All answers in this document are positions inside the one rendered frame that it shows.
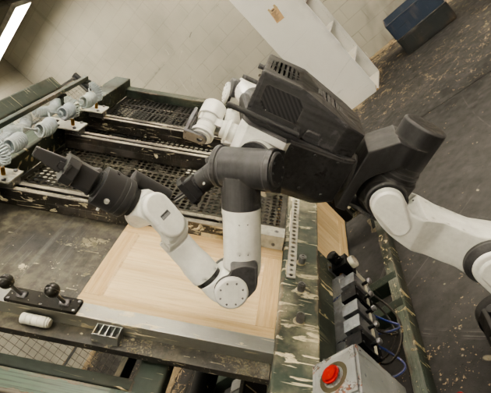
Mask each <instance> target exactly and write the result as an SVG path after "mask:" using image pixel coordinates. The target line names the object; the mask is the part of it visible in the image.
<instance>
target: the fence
mask: <svg viewBox="0 0 491 393"><path fill-rule="evenodd" d="M10 290H11V289H1V288H0V311H3V312H7V313H14V314H19V315H21V313H23V312H25V313H33V314H37V315H41V316H46V317H50V318H51V319H52V320H53V321H54V322H59V323H63V324H70V325H74V326H79V327H83V328H90V329H94V328H95V327H96V326H97V323H100V324H108V325H112V326H116V327H121V328H123V335H126V336H130V337H134V338H141V339H146V340H150V341H154V342H162V343H166V344H170V345H177V346H181V347H186V348H190V349H197V350H201V351H206V352H213V353H217V354H221V355H226V356H233V357H237V358H241V359H249V360H253V361H257V362H261V363H269V364H271V362H272V359H273V354H274V341H275V340H274V339H271V338H264V337H260V336H255V335H248V334H243V333H239V332H235V331H227V330H223V329H219V328H215V327H207V326H203V325H198V324H191V323H186V322H182V321H178V320H171V319H167V318H162V317H155V316H151V315H146V314H142V313H134V312H130V311H126V310H118V309H114V308H110V307H106V306H98V305H94V304H89V303H83V304H82V306H81V307H80V308H79V310H78V311H77V313H76V314H75V315H73V314H69V313H62V312H58V311H54V310H46V309H41V308H37V307H33V306H26V305H22V304H18V303H10V302H6V301H4V299H3V298H4V297H5V296H6V294H7V293H8V292H9V291H10Z"/></svg>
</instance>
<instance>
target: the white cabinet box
mask: <svg viewBox="0 0 491 393"><path fill-rule="evenodd" d="M229 1H230V2H231V3H232V4H233V5H234V7H235V8H236V9H237V10H238V11H239V12H240V13H241V14H242V15H243V16H244V17H245V18H246V19H247V20H248V21H249V22H250V24H251V25H252V26H253V27H254V28H255V29H256V30H257V31H258V32H259V34H260V35H261V36H262V37H263V38H264V39H265V40H266V41H267V43H268V44H269V45H270V46H271V47H272V48H273V49H274V50H275V51H276V52H277V53H278V54H279V55H280V56H281V57H282V58H283V59H284V60H285V61H287V62H290V63H292V64H294V65H297V66H299V67H301V68H303V69H305V70H306V71H307V72H309V73H310V74H311V75H312V76H314V77H315V78H316V79H317V80H319V81H320V82H321V83H322V84H323V85H324V86H325V87H326V88H328V89H329V90H330V91H331V92H333V93H334V94H335V95H336V96H338V97H339V98H340V99H341V100H342V101H343V102H344V103H345V104H346V105H347V106H348V107H349V108H350V109H353V108H355V107H356V106H357V105H359V104H360V103H362V102H363V101H364V100H365V99H366V98H368V97H369V96H371V95H372V94H374V93H375V92H376V91H377V90H378V89H379V78H380V72H379V70H378V68H376V67H375V66H374V64H373V63H372V62H371V61H370V59H369V58H368V57H367V56H366V54H365V53H364V52H363V51H362V49H361V48H360V47H359V46H358V45H357V44H356V43H355V42H354V41H353V39H352V38H351V37H350V36H349V34H348V33H347V32H346V31H345V30H344V28H343V27H342V26H341V25H340V24H339V22H338V21H336V19H335V18H334V17H333V16H332V14H331V13H330V12H329V11H328V10H327V8H326V7H325V6H324V5H323V3H322V2H321V1H320V0H229Z"/></svg>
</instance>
